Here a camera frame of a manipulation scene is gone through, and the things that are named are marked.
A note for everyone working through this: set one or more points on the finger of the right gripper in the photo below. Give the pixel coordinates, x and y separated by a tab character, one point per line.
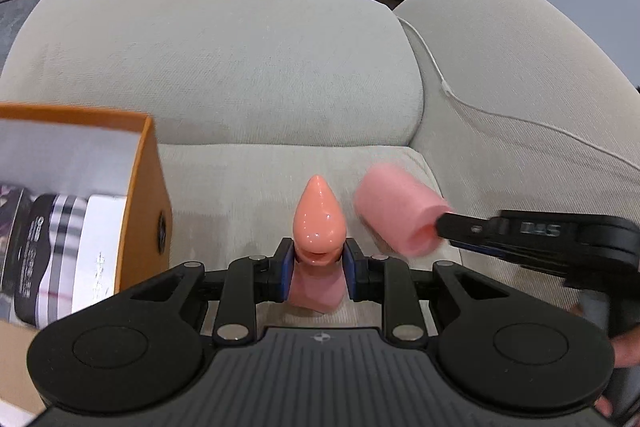
468	232
480	249

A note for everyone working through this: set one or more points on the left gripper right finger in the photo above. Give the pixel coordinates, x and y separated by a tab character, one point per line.
388	282

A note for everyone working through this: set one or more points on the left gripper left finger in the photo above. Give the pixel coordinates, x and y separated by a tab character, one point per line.
244	285

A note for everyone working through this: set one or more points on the pink foam cylinder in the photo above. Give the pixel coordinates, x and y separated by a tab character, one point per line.
399	208

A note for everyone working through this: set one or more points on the pink pump bottle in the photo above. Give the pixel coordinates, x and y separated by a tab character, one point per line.
319	235

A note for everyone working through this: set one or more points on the long white box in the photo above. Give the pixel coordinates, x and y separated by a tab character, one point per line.
97	258

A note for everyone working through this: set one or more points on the plaid manicure case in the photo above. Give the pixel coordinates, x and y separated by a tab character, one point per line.
46	264

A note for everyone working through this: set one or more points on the brown illustrated card box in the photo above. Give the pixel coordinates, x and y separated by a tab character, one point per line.
15	206

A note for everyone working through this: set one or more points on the person right hand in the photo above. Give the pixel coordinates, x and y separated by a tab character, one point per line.
626	348

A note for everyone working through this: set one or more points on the beige sofa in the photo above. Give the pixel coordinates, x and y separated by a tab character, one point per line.
496	104

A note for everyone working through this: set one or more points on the orange cardboard box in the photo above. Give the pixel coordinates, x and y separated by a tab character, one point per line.
81	151

